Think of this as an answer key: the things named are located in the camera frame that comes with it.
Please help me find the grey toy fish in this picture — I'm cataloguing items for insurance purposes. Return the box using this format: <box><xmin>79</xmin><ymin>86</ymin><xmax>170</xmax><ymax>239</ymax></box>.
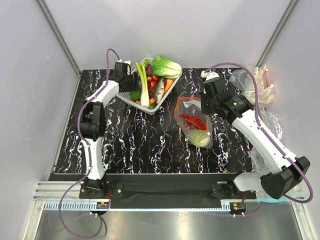
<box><xmin>153</xmin><ymin>77</ymin><xmax>165</xmax><ymax>104</ymax></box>

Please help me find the aluminium frame post right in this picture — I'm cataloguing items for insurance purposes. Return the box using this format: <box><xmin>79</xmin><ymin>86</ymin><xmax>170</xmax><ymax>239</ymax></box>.
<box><xmin>255</xmin><ymin>0</ymin><xmax>300</xmax><ymax>68</ymax></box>

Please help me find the napa cabbage toy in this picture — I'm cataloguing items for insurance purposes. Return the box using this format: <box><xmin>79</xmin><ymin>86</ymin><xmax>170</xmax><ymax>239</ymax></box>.
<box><xmin>151</xmin><ymin>55</ymin><xmax>182</xmax><ymax>79</ymax></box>

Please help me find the purple floor cable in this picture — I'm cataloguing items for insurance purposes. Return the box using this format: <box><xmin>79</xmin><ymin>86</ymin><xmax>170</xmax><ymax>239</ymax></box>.
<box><xmin>57</xmin><ymin>174</ymin><xmax>108</xmax><ymax>238</ymax></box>

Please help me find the aluminium frame post left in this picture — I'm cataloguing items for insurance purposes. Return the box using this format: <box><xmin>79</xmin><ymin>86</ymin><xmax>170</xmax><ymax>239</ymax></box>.
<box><xmin>35</xmin><ymin>0</ymin><xmax>82</xmax><ymax>77</ymax></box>

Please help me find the orange carrot piece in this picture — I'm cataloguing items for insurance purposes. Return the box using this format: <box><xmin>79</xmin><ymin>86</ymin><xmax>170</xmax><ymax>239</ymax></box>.
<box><xmin>163</xmin><ymin>79</ymin><xmax>174</xmax><ymax>95</ymax></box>

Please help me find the purple onion toy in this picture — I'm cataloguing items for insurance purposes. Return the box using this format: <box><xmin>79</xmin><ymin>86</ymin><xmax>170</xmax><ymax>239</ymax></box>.
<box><xmin>145</xmin><ymin>64</ymin><xmax>153</xmax><ymax>76</ymax></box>

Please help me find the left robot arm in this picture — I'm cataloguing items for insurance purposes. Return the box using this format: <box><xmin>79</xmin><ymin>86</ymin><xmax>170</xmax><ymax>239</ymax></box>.
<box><xmin>77</xmin><ymin>60</ymin><xmax>136</xmax><ymax>198</ymax></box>

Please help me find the teal zip bag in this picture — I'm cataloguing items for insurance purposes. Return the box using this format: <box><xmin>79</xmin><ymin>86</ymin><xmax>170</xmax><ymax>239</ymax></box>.
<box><xmin>257</xmin><ymin>196</ymin><xmax>287</xmax><ymax>203</ymax></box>

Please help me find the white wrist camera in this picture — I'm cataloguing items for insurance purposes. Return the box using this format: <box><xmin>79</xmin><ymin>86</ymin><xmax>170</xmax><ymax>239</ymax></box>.
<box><xmin>201</xmin><ymin>71</ymin><xmax>220</xmax><ymax>81</ymax></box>
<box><xmin>117</xmin><ymin>59</ymin><xmax>132</xmax><ymax>75</ymax></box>

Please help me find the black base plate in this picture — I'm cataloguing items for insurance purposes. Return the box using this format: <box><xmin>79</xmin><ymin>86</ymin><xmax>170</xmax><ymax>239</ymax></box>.
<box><xmin>79</xmin><ymin>173</ymin><xmax>256</xmax><ymax>200</ymax></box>

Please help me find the aluminium frame post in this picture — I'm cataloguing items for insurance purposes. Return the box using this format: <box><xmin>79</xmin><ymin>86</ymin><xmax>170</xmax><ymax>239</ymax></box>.
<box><xmin>35</xmin><ymin>0</ymin><xmax>82</xmax><ymax>77</ymax></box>
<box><xmin>255</xmin><ymin>0</ymin><xmax>300</xmax><ymax>68</ymax></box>

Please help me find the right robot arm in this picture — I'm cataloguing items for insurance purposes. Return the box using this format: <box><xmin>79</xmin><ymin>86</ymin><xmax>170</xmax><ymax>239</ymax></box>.
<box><xmin>200</xmin><ymin>72</ymin><xmax>311</xmax><ymax>200</ymax></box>

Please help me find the round green cabbage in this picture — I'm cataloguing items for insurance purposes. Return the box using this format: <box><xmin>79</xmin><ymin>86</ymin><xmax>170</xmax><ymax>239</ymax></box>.
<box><xmin>188</xmin><ymin>130</ymin><xmax>211</xmax><ymax>148</ymax></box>

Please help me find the red toy lobster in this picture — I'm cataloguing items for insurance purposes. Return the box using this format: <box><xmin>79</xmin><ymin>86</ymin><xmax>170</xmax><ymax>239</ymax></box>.
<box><xmin>179</xmin><ymin>113</ymin><xmax>207</xmax><ymax>131</ymax></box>

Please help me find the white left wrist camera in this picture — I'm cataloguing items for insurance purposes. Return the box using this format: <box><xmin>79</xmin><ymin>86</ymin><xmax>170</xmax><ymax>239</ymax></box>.
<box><xmin>117</xmin><ymin>59</ymin><xmax>132</xmax><ymax>75</ymax></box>

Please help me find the pile of clear bags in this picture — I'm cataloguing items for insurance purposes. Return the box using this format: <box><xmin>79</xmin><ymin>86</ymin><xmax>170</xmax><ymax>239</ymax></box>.
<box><xmin>229</xmin><ymin>65</ymin><xmax>283</xmax><ymax>172</ymax></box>

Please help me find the green leek toy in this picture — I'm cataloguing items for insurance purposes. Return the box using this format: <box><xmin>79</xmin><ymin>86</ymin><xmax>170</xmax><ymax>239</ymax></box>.
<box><xmin>135</xmin><ymin>62</ymin><xmax>150</xmax><ymax>108</ymax></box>

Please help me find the red lychee cluster toy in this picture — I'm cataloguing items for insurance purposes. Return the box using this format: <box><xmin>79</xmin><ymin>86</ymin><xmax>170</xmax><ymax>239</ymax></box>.
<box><xmin>147</xmin><ymin>75</ymin><xmax>159</xmax><ymax>92</ymax></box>

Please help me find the clear zip bag orange zipper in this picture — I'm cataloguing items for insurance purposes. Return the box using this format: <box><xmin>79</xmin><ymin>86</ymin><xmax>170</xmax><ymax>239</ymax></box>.
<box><xmin>174</xmin><ymin>97</ymin><xmax>213</xmax><ymax>149</ymax></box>

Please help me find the small green lime toy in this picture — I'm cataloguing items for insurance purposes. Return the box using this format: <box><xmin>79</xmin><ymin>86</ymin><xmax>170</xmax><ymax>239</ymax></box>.
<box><xmin>148</xmin><ymin>104</ymin><xmax>157</xmax><ymax>110</ymax></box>

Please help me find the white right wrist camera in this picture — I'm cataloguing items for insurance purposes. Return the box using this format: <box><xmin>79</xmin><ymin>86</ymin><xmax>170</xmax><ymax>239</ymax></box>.
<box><xmin>201</xmin><ymin>71</ymin><xmax>220</xmax><ymax>81</ymax></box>

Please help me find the white slotted cable duct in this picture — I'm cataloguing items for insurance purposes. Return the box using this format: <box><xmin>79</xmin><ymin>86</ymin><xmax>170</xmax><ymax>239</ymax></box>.
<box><xmin>44</xmin><ymin>200</ymin><xmax>231</xmax><ymax>212</ymax></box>

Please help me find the green bell pepper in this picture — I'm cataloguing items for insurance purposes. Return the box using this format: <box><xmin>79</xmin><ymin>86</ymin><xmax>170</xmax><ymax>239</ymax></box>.
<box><xmin>129</xmin><ymin>90</ymin><xmax>141</xmax><ymax>101</ymax></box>

